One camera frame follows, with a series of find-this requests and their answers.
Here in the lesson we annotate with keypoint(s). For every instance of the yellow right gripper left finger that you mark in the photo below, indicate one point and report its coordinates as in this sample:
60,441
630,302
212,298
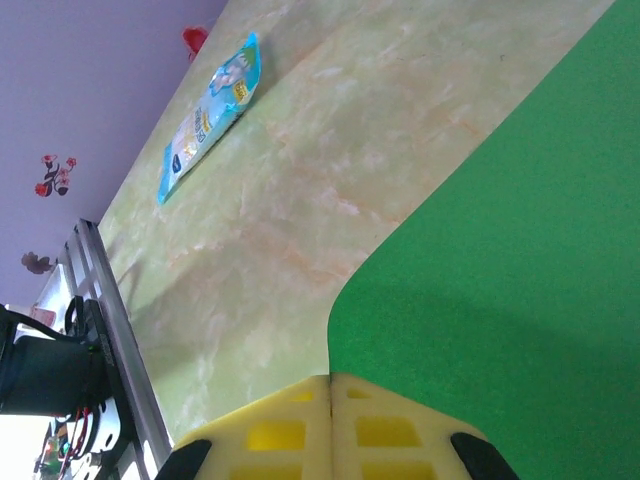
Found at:
270,435

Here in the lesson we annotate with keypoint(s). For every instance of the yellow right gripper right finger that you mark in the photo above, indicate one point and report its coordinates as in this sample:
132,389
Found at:
400,435

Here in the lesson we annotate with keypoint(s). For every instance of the green paper sheet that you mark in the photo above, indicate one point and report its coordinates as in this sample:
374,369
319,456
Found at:
500,250

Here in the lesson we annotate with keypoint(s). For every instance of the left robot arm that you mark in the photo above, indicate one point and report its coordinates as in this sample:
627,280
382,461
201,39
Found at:
45,370

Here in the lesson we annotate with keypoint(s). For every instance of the blue snack packet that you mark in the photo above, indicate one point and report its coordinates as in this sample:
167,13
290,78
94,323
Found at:
210,115

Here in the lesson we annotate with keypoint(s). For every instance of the wide aluminium frame beam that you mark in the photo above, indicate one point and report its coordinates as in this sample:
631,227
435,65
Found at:
125,340

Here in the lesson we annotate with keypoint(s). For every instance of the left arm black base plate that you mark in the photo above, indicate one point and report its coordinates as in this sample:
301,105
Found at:
107,350

